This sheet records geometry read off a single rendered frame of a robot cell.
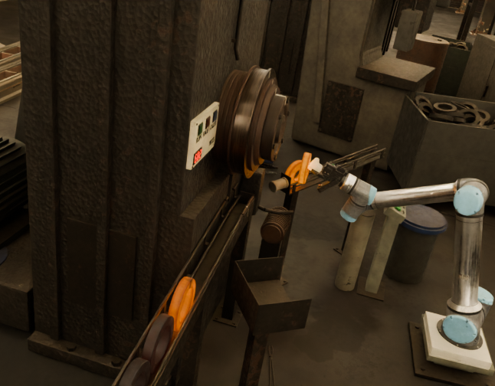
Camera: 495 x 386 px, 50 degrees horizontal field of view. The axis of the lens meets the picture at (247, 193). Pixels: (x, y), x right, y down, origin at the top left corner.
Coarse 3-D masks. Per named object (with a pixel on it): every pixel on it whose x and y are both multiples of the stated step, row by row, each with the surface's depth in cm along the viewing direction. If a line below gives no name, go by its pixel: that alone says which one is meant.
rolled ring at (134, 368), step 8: (136, 360) 151; (144, 360) 152; (128, 368) 147; (136, 368) 147; (144, 368) 152; (128, 376) 145; (136, 376) 147; (144, 376) 157; (120, 384) 144; (128, 384) 144; (136, 384) 158; (144, 384) 157
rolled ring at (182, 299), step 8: (184, 280) 178; (192, 280) 182; (176, 288) 175; (184, 288) 175; (192, 288) 185; (176, 296) 174; (184, 296) 176; (192, 296) 188; (176, 304) 173; (184, 304) 188; (176, 312) 173; (184, 312) 186; (176, 320) 174; (176, 328) 176
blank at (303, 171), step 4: (308, 152) 262; (304, 156) 257; (308, 156) 257; (304, 160) 256; (308, 160) 256; (304, 164) 255; (308, 164) 258; (300, 168) 255; (304, 168) 255; (300, 172) 256; (304, 172) 255; (300, 176) 257; (304, 176) 256; (300, 180) 259; (304, 180) 258
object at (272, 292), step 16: (240, 272) 197; (256, 272) 208; (272, 272) 211; (240, 288) 198; (256, 288) 207; (272, 288) 209; (240, 304) 198; (256, 304) 183; (272, 304) 183; (288, 304) 185; (304, 304) 188; (256, 320) 184; (272, 320) 187; (288, 320) 189; (304, 320) 192; (256, 336) 206; (256, 352) 210; (256, 368) 215; (240, 384) 224; (256, 384) 220
